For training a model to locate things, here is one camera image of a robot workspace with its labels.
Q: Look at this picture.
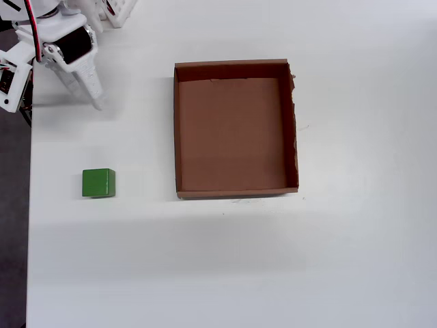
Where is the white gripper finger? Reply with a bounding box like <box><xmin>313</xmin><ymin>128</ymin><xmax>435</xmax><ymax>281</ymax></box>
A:
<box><xmin>67</xmin><ymin>53</ymin><xmax>104</xmax><ymax>111</ymax></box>
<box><xmin>40</xmin><ymin>43</ymin><xmax>92</xmax><ymax>103</ymax></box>

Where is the brown cardboard box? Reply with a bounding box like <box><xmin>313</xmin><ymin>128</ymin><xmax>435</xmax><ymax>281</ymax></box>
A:
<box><xmin>173</xmin><ymin>58</ymin><xmax>300</xmax><ymax>201</ymax></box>

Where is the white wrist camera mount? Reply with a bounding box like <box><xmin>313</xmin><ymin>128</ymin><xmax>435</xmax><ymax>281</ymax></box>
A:
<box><xmin>0</xmin><ymin>34</ymin><xmax>35</xmax><ymax>114</ymax></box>

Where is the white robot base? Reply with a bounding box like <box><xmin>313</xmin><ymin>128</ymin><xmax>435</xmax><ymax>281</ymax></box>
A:
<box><xmin>97</xmin><ymin>0</ymin><xmax>139</xmax><ymax>29</ymax></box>

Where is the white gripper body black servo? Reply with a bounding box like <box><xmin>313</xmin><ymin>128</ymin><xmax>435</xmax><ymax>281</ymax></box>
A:
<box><xmin>14</xmin><ymin>14</ymin><xmax>99</xmax><ymax>67</ymax></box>

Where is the green wooden cube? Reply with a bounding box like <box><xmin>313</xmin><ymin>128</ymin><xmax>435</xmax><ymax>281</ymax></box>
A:
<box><xmin>81</xmin><ymin>167</ymin><xmax>117</xmax><ymax>199</ymax></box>

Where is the red servo cable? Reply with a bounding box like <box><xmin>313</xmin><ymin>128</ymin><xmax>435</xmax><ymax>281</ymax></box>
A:
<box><xmin>23</xmin><ymin>0</ymin><xmax>44</xmax><ymax>63</ymax></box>

